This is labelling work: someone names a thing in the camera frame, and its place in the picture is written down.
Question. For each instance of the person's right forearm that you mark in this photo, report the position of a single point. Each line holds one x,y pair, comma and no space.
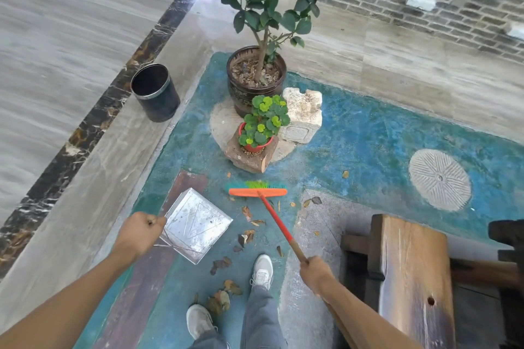
368,320

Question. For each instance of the large rustic wooden table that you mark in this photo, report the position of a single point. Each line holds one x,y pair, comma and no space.
507,234

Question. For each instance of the person's right hand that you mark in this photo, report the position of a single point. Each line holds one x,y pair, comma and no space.
315,273

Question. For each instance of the dark burnt wooden stool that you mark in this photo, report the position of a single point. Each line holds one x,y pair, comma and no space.
409,271

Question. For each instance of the white carved stone block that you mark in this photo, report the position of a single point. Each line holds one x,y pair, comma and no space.
305,111

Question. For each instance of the small plant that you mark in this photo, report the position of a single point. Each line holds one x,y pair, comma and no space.
266,115

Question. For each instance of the person's left white shoe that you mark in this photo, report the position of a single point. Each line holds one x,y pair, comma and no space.
200,320

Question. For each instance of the pale round stone slab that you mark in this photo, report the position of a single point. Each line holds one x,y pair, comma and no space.
223,124

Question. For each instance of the person's right white shoe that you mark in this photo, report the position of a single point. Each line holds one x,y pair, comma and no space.
262,271

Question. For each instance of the brown stone block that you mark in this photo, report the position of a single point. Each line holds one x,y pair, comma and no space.
249,162

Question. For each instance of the person's left leg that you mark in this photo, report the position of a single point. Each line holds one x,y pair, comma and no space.
211,342

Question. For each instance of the person's left hand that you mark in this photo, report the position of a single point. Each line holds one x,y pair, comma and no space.
137,234

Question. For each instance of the square metal dustpan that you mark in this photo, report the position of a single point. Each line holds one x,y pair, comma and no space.
196,226

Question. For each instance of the small red flower pot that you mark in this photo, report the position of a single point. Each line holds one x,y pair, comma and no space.
256,148

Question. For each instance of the person's right leg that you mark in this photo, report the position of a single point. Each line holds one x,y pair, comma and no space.
262,320

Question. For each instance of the person's white shoe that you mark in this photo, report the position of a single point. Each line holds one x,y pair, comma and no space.
262,271
200,320

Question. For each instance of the pile of dry leaves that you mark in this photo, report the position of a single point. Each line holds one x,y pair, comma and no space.
224,299

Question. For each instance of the person's left forearm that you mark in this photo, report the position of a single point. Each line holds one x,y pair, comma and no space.
61,312

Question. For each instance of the person's leg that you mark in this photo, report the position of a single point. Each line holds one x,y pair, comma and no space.
211,342
262,320

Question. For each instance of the black waste bin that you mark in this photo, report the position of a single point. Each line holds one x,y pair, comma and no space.
161,105

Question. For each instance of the dark glazed plant pot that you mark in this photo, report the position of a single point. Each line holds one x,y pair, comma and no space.
241,95

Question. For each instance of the round carved stone disc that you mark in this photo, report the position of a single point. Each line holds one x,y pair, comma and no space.
440,179

